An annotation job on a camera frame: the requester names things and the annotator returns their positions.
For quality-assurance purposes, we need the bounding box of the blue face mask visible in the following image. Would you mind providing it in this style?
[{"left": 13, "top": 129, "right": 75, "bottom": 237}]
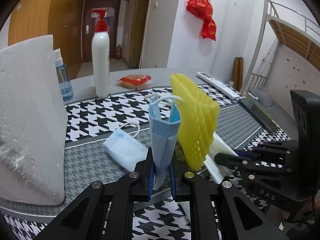
[{"left": 145, "top": 93, "right": 182, "bottom": 190}]

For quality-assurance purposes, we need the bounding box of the yellow foam net sleeve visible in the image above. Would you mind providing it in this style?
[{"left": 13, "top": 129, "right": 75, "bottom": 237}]
[{"left": 170, "top": 73, "right": 220, "bottom": 171}]

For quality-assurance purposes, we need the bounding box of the white folded face mask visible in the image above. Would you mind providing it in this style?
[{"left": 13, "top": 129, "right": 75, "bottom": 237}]
[{"left": 103, "top": 122, "right": 148, "bottom": 172}]

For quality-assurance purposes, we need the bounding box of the white remote control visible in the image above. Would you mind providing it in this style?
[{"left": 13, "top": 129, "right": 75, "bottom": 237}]
[{"left": 196, "top": 72, "right": 241, "bottom": 100}]

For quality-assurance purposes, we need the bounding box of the red snack packet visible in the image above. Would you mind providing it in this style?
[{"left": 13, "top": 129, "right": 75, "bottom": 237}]
[{"left": 117, "top": 75, "right": 152, "bottom": 91}]

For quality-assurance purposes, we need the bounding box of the blue spray bottle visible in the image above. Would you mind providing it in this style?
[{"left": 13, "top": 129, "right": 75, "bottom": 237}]
[{"left": 54, "top": 48, "right": 74, "bottom": 102}]

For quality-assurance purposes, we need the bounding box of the white styrofoam block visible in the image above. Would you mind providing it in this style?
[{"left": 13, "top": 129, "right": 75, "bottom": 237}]
[{"left": 1, "top": 35, "right": 68, "bottom": 205}]

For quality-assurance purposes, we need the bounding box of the red fire extinguisher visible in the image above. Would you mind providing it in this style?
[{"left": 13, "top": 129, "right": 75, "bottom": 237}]
[{"left": 116, "top": 44, "right": 122, "bottom": 60}]

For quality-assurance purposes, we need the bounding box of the white pump bottle red top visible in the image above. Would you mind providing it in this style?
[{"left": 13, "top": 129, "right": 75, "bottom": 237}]
[{"left": 90, "top": 9, "right": 111, "bottom": 99}]

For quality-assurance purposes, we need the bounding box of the red hanging bag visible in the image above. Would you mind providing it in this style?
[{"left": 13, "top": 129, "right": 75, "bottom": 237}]
[{"left": 186, "top": 0, "right": 217, "bottom": 41}]

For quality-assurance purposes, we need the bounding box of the dark brown door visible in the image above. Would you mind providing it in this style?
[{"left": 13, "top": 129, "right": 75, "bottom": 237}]
[{"left": 82, "top": 0, "right": 121, "bottom": 63}]

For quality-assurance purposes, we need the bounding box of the wooden wardrobe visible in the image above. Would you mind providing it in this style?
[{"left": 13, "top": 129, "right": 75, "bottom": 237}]
[{"left": 8, "top": 0, "right": 52, "bottom": 46}]

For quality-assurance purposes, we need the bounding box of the metal bunk bed frame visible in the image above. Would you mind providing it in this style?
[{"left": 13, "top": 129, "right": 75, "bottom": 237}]
[{"left": 240, "top": 0, "right": 319, "bottom": 94}]

